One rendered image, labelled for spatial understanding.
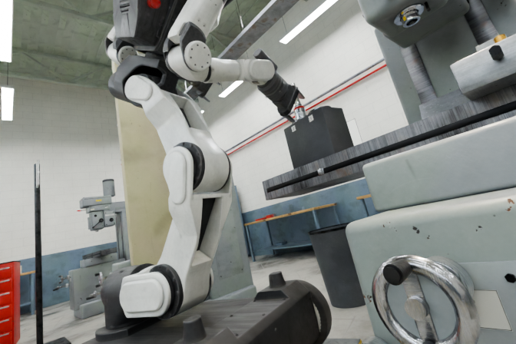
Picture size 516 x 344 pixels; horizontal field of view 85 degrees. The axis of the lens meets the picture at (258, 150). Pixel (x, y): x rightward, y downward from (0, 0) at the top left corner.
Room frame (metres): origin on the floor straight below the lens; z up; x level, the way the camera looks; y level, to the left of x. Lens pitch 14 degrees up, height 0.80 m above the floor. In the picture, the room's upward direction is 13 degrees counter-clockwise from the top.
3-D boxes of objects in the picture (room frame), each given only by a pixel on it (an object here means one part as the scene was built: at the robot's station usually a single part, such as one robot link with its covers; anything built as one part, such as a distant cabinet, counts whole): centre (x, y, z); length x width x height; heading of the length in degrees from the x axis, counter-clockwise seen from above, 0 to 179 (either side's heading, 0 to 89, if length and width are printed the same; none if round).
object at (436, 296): (0.41, -0.18, 0.67); 0.16 x 0.12 x 0.12; 133
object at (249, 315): (0.90, 0.33, 0.59); 0.64 x 0.52 x 0.33; 60
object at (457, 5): (0.89, -0.68, 1.47); 0.24 x 0.19 x 0.26; 43
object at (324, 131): (1.07, -0.24, 1.07); 0.22 x 0.12 x 0.20; 37
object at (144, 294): (0.92, 0.35, 0.68); 0.21 x 0.20 x 0.13; 60
